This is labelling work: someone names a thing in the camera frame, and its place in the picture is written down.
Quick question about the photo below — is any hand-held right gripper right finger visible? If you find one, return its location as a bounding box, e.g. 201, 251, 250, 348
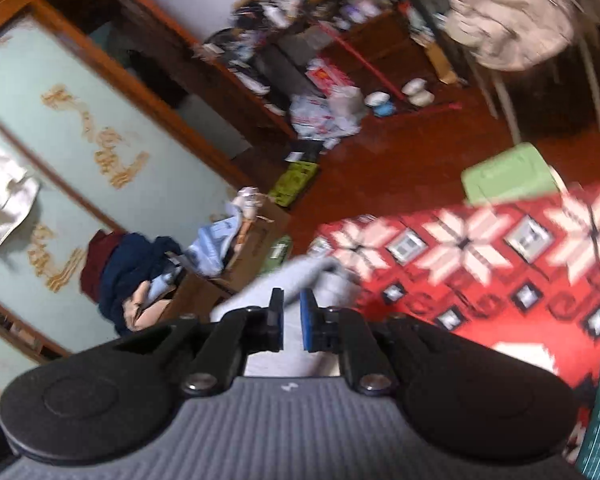
301, 290, 468, 395

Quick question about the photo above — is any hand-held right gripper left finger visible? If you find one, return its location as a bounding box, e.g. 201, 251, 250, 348
112, 288, 284, 396

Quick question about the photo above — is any grey knit shirt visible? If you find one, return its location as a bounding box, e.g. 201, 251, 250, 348
210, 255, 367, 379

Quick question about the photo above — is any cardboard box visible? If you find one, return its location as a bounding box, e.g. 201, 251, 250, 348
219, 201, 294, 292
169, 269, 237, 324

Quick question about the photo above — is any green plastic basket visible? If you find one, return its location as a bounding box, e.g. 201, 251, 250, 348
269, 159, 319, 209

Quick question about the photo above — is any dark blue cloth pile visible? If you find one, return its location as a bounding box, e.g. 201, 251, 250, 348
79, 229, 184, 337

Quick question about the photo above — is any black flat bag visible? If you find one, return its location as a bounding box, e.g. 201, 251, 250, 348
284, 136, 327, 164

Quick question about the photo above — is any red patterned blanket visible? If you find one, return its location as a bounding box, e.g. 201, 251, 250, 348
309, 179, 600, 463

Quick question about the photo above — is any white red plastic bag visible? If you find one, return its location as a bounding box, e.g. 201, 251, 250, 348
286, 91, 342, 142

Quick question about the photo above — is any blue rimmed enamel cup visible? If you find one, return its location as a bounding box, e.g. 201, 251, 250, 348
364, 90, 397, 118

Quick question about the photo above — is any red carton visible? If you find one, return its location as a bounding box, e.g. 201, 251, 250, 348
304, 56, 357, 92

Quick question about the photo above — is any light green plastic stool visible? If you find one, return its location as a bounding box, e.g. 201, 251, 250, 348
460, 141, 562, 207

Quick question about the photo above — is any white ceramic bowl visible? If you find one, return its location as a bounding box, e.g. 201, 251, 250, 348
401, 77, 437, 108

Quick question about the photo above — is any wooden drawer cabinet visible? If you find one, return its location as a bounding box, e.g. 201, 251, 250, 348
324, 6, 417, 77

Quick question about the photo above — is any beige chair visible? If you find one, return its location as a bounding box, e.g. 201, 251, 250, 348
472, 27, 600, 144

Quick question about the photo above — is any white satin cloth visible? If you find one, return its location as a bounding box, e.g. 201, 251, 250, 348
0, 134, 42, 252

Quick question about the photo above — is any beige jacket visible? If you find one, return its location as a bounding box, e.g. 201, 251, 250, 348
444, 0, 600, 74

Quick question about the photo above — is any red handled broom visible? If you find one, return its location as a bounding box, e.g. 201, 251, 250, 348
316, 19, 464, 114

